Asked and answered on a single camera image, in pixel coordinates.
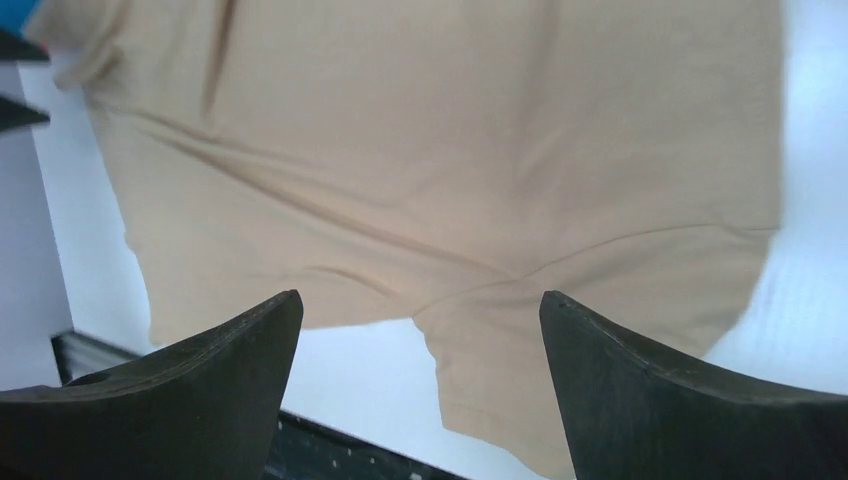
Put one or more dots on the beige t shirt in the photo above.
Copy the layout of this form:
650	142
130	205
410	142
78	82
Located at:
445	161

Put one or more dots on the folded blue t shirt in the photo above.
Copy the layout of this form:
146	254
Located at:
14	14

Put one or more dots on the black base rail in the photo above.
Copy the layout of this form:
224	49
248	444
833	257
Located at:
301	449

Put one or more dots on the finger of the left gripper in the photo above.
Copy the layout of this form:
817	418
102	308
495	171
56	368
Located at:
14	48
14	115

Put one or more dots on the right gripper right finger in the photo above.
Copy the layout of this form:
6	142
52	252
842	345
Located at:
634	408

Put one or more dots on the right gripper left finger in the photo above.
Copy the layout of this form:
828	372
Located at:
203	408

